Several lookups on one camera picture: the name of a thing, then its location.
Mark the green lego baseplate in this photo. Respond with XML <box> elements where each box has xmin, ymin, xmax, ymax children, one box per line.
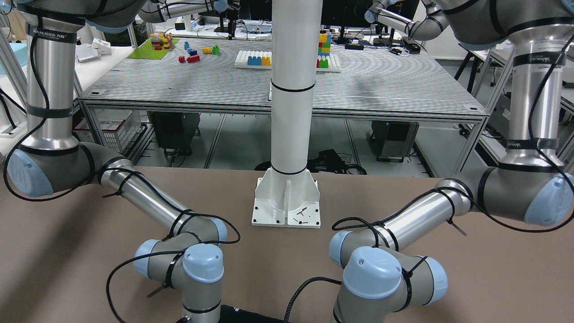
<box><xmin>127</xmin><ymin>38</ymin><xmax>180</xmax><ymax>60</ymax></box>

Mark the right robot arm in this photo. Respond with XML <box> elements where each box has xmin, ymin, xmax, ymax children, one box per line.
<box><xmin>3</xmin><ymin>0</ymin><xmax>227</xmax><ymax>323</ymax></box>

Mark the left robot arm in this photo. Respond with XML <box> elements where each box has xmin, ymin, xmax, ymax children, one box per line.
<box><xmin>329</xmin><ymin>0</ymin><xmax>573</xmax><ymax>323</ymax></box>

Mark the light blue plastic box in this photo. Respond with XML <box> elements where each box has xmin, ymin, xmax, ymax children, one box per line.
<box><xmin>0</xmin><ymin>42</ymin><xmax>28</xmax><ymax>76</ymax></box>

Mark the black t-shirt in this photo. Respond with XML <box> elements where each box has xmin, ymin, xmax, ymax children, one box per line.
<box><xmin>218</xmin><ymin>305</ymin><xmax>284</xmax><ymax>323</ymax></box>

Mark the white block tray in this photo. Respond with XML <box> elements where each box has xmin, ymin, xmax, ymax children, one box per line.
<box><xmin>234</xmin><ymin>50</ymin><xmax>343</xmax><ymax>73</ymax></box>

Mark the white plastic basket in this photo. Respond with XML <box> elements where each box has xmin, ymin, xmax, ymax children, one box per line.
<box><xmin>94</xmin><ymin>109</ymin><xmax>141</xmax><ymax>153</ymax></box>

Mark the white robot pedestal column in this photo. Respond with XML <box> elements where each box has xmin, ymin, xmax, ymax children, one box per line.
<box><xmin>251</xmin><ymin>0</ymin><xmax>322</xmax><ymax>228</ymax></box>

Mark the striped work table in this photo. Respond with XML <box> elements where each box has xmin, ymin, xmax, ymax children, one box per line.
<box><xmin>79</xmin><ymin>34</ymin><xmax>490</xmax><ymax>178</ymax></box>

